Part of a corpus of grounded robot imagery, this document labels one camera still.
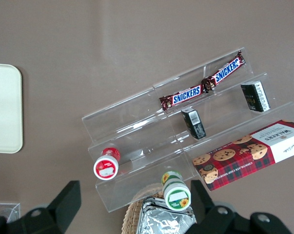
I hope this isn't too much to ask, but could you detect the Snickers chocolate bar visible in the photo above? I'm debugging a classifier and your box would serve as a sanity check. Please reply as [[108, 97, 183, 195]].
[[159, 84, 203, 111], [200, 50, 245, 95]]

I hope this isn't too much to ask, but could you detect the white rectangular tray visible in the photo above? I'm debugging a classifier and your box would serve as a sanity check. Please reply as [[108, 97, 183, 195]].
[[0, 62, 23, 154]]

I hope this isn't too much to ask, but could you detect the small black carton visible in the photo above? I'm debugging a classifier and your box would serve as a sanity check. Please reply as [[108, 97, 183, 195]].
[[240, 80, 271, 113], [180, 108, 207, 140]]

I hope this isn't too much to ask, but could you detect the red lidded yogurt cup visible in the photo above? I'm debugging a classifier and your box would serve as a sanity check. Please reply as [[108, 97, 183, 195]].
[[93, 147, 121, 181]]

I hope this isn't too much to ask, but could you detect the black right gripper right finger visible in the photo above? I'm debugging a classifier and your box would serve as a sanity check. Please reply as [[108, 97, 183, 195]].
[[188, 179, 293, 234]]

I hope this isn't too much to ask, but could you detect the green lidded sunflower cup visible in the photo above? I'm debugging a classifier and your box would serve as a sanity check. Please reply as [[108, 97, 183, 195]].
[[160, 171, 192, 211]]

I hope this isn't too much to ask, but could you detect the red tartan Walkers cookie box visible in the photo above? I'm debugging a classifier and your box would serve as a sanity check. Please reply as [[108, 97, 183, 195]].
[[192, 119, 294, 192]]

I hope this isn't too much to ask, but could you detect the clear acrylic bottle rack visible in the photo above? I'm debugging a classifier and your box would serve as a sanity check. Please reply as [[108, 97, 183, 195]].
[[0, 201, 22, 224]]

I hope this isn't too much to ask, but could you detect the small tan wicker basket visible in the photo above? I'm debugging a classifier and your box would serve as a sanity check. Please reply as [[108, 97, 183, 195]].
[[121, 183, 167, 234]]

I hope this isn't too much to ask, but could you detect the clear acrylic stepped shelf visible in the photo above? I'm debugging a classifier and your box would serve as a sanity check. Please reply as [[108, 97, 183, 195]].
[[81, 86, 196, 213], [153, 46, 294, 178]]

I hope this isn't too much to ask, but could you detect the silver foil bag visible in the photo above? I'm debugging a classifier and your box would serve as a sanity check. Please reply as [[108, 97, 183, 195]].
[[136, 196, 197, 234]]

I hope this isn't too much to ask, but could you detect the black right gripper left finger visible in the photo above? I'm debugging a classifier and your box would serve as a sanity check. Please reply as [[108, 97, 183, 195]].
[[0, 180, 82, 234]]

